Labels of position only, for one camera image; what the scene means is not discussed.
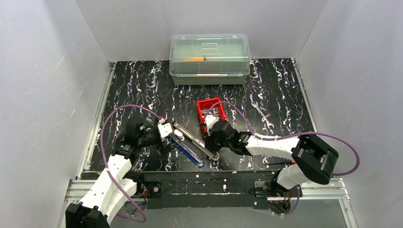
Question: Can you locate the black silver stapler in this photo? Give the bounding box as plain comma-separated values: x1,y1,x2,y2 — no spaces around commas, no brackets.
173,121,220,161

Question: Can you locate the red plastic bin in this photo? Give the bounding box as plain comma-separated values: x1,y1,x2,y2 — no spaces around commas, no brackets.
196,97,228,133

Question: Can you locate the blue stapler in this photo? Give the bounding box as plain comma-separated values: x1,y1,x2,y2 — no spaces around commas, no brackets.
170,134,205,168

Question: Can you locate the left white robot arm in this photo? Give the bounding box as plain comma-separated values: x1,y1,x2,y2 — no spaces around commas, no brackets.
65,119,174,228

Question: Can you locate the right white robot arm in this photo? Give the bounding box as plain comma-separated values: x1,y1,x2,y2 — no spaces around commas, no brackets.
203,120,339,190

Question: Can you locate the pile of staple strips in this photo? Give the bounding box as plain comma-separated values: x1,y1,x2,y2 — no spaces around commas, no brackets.
202,107,221,118

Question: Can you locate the silver open-end wrench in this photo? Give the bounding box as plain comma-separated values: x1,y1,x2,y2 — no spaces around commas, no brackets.
251,101,274,129

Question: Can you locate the orange tool inside box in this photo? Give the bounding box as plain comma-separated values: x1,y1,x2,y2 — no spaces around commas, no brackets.
183,57,206,62

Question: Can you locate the clear plastic storage box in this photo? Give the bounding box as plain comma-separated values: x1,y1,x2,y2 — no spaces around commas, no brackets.
169,34,251,86

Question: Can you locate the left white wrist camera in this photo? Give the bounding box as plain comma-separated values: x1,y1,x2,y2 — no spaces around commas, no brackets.
156,118,174,140

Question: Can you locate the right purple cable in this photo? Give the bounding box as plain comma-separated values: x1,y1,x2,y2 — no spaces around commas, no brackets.
204,101,361,218

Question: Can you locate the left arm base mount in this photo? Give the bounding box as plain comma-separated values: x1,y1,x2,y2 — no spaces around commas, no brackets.
131,181,162,199

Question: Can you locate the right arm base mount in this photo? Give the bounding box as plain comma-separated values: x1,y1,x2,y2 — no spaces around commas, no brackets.
248,171,303,202

